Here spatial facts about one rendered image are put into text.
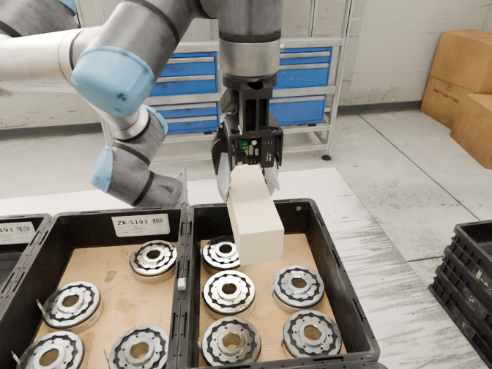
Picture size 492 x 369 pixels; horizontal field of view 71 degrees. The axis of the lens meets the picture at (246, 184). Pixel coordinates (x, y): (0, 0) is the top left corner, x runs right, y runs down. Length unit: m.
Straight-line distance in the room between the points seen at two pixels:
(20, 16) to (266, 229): 0.55
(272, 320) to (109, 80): 0.52
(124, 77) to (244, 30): 0.14
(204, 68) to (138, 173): 1.52
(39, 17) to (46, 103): 2.84
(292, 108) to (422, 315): 1.94
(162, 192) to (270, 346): 0.52
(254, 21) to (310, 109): 2.29
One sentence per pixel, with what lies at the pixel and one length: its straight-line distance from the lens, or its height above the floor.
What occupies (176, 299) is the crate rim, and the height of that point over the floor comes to 0.93.
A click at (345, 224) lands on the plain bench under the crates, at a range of 1.15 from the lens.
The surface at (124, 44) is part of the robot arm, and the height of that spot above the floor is 1.34.
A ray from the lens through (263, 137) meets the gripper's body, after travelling 0.45.
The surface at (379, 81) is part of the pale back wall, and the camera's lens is 3.89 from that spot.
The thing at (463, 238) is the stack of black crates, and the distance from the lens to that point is 1.45.
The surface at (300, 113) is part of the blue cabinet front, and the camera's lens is 2.67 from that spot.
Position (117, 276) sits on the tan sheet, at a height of 0.83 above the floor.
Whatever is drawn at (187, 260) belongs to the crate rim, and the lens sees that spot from 0.68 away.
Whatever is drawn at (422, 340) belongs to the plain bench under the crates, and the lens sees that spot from 0.93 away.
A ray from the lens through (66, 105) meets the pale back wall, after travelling 3.55.
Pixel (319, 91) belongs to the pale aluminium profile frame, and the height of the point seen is 0.59.
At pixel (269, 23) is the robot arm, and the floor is 1.35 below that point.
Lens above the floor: 1.42
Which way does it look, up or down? 34 degrees down
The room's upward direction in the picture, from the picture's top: straight up
